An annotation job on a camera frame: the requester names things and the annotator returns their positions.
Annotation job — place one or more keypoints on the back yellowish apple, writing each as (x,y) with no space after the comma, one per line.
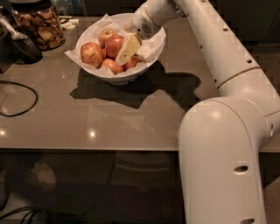
(106,36)

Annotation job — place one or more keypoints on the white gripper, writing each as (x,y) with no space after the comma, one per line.
(142,24)

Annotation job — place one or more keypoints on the black appliance with scoop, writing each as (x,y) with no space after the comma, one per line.
(22,48)

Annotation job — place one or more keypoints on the white bowl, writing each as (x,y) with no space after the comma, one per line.
(151,58)

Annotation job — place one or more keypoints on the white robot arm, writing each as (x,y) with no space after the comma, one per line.
(219,139)

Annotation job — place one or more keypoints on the glass jar of chips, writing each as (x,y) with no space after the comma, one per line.
(41,20)

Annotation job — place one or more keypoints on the red apple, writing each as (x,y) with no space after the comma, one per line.
(112,66)
(92,54)
(113,45)
(132,62)

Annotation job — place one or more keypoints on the small white items on table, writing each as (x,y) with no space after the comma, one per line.
(69,23)

